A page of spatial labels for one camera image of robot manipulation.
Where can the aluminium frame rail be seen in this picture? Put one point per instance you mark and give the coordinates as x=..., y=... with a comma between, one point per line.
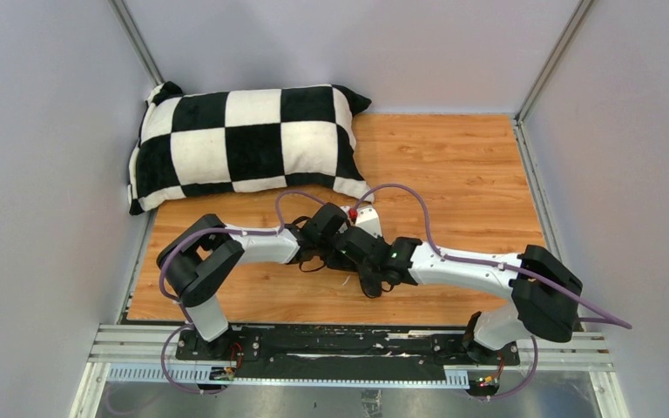
x=131, y=373

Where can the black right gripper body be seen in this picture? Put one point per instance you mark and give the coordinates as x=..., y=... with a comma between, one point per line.
x=363, y=268

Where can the black white checkered pillow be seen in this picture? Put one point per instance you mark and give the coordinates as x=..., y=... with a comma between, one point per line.
x=194, y=145

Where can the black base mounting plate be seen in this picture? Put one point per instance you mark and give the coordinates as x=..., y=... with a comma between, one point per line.
x=341, y=353

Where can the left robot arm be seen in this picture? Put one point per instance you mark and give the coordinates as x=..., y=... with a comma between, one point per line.
x=198, y=262

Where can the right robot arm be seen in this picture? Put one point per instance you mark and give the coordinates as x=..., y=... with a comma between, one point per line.
x=540, y=292

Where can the black glasses case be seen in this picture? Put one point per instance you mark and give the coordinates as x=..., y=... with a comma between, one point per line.
x=371, y=284

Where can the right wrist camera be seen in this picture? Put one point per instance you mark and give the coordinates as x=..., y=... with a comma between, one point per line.
x=367, y=218

